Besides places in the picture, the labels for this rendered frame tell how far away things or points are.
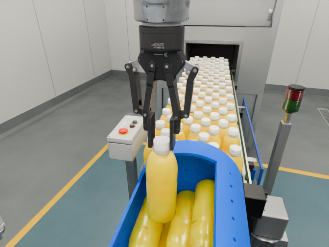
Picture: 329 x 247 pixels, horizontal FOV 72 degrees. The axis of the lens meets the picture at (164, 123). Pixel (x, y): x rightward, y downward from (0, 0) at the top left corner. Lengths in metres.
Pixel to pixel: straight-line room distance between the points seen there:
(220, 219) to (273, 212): 0.57
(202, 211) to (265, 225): 0.51
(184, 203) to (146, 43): 0.40
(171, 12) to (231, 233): 0.37
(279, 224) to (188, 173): 0.47
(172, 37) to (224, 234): 0.33
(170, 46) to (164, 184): 0.28
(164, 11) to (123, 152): 0.64
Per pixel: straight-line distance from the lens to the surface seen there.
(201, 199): 0.56
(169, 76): 0.39
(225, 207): 0.47
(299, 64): 4.90
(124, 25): 5.28
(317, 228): 2.27
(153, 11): 0.36
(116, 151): 0.90
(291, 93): 1.02
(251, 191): 0.83
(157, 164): 0.47
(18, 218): 2.32
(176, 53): 0.39
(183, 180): 0.67
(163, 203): 0.53
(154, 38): 0.37
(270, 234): 1.05
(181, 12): 0.37
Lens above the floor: 1.55
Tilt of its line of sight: 28 degrees down
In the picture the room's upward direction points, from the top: straight up
